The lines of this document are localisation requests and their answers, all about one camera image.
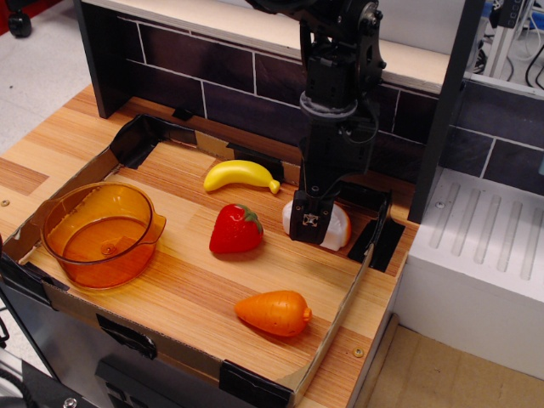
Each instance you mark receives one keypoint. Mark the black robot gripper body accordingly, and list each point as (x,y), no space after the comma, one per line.
(332,150)

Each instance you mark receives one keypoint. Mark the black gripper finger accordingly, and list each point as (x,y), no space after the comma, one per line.
(310,217)

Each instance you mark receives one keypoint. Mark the white and orange toy sushi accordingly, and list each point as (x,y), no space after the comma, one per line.
(338,232)

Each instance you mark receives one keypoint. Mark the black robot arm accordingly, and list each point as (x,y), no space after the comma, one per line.
(339,44)

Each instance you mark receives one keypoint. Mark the orange transparent plastic pot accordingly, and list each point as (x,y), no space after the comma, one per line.
(103,235)

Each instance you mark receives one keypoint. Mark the cardboard fence with black tape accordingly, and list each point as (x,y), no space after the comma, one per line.
(174,328)

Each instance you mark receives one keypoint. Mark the red toy strawberry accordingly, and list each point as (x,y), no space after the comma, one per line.
(237,229)

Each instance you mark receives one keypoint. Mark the yellow toy banana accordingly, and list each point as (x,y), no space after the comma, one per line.
(240,172)

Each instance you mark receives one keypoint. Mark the orange toy carrot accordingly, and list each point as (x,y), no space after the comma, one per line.
(280,313)

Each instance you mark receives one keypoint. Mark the dark brick backsplash shelf unit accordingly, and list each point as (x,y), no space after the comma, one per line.
(249,95)

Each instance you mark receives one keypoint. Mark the white ridged sink drainboard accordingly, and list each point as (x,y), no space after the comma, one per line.
(473,278)

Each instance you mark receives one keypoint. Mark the black caster wheel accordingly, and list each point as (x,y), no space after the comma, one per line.
(19,24)

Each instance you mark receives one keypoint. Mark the white aluminium frame with cables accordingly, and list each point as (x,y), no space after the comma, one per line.
(509,47)

